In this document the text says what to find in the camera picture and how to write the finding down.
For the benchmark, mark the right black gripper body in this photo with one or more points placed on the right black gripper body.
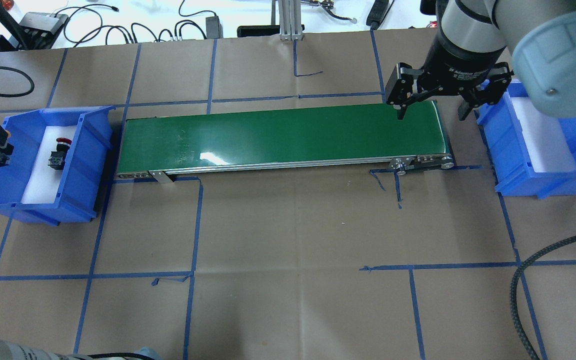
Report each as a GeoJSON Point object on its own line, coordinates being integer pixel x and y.
{"type": "Point", "coordinates": [457, 66]}

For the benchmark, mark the white foam pad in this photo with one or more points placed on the white foam pad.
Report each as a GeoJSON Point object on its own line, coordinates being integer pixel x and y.
{"type": "Point", "coordinates": [44, 181]}
{"type": "Point", "coordinates": [545, 142]}

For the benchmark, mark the right white foam pad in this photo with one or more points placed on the right white foam pad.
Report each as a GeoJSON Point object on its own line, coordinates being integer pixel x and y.
{"type": "Point", "coordinates": [545, 142]}

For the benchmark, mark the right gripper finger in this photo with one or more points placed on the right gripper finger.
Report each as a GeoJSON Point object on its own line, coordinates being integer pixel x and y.
{"type": "Point", "coordinates": [402, 89]}
{"type": "Point", "coordinates": [488, 92]}

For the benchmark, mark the aluminium profile post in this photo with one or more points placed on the aluminium profile post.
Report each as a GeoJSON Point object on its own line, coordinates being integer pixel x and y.
{"type": "Point", "coordinates": [290, 20]}

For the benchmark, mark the black power adapter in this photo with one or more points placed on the black power adapter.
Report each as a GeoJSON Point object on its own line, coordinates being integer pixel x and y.
{"type": "Point", "coordinates": [213, 27]}

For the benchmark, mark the blue bin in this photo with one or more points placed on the blue bin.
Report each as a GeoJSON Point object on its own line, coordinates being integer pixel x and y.
{"type": "Point", "coordinates": [80, 179]}
{"type": "Point", "coordinates": [514, 172]}

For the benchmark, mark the red push button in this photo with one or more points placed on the red push button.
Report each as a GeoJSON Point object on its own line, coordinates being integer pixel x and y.
{"type": "Point", "coordinates": [57, 159]}

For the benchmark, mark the black handheld device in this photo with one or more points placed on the black handheld device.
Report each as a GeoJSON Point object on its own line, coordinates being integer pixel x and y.
{"type": "Point", "coordinates": [378, 13]}

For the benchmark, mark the black flat box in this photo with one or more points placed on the black flat box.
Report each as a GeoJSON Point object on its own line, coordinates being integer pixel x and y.
{"type": "Point", "coordinates": [246, 31]}

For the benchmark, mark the left white foam pad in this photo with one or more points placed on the left white foam pad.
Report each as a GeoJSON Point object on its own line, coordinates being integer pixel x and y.
{"type": "Point", "coordinates": [44, 181]}

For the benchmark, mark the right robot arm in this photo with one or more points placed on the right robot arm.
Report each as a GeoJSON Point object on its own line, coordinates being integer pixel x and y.
{"type": "Point", "coordinates": [480, 45]}

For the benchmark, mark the right blue bin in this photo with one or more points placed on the right blue bin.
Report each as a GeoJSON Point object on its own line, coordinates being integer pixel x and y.
{"type": "Point", "coordinates": [514, 172]}

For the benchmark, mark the green conveyor belt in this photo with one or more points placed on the green conveyor belt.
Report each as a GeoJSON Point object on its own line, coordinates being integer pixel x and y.
{"type": "Point", "coordinates": [301, 137]}

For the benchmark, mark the left blue bin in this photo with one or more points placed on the left blue bin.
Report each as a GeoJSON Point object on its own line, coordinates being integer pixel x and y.
{"type": "Point", "coordinates": [80, 179]}

